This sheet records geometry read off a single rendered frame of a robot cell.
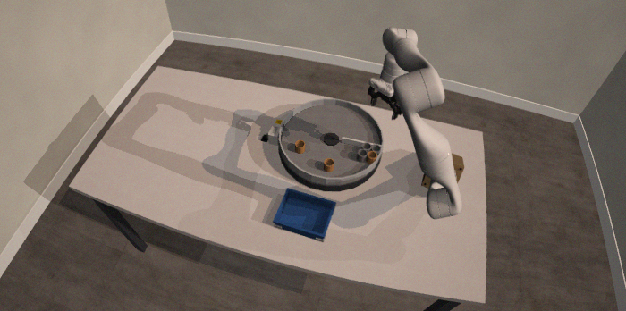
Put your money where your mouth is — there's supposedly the grey round turning table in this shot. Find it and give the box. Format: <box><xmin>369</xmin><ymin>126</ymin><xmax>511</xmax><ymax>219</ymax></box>
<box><xmin>260</xmin><ymin>98</ymin><xmax>384</xmax><ymax>191</ymax></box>

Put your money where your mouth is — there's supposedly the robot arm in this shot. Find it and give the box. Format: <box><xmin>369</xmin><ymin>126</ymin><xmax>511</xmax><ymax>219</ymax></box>
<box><xmin>369</xmin><ymin>28</ymin><xmax>462</xmax><ymax>219</ymax></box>

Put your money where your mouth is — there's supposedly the bronze bushing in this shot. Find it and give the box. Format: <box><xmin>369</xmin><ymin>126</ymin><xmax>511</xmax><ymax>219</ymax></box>
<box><xmin>366</xmin><ymin>151</ymin><xmax>377</xmax><ymax>164</ymax></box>
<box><xmin>324</xmin><ymin>158</ymin><xmax>334</xmax><ymax>172</ymax></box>
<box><xmin>295</xmin><ymin>140</ymin><xmax>305</xmax><ymax>154</ymax></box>

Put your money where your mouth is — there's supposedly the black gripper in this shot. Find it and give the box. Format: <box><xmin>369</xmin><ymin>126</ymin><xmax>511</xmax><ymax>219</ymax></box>
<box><xmin>368</xmin><ymin>86</ymin><xmax>402</xmax><ymax>120</ymax></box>

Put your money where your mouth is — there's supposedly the dark grey metal bushing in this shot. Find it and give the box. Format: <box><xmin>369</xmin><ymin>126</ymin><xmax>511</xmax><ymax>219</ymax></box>
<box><xmin>371</xmin><ymin>144</ymin><xmax>381</xmax><ymax>156</ymax></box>
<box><xmin>357</xmin><ymin>149</ymin><xmax>368</xmax><ymax>163</ymax></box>
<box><xmin>361</xmin><ymin>142</ymin><xmax>372</xmax><ymax>152</ymax></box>

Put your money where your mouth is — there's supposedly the blue square tray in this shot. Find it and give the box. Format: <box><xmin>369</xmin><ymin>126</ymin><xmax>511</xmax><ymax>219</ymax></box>
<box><xmin>273</xmin><ymin>189</ymin><xmax>335</xmax><ymax>242</ymax></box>

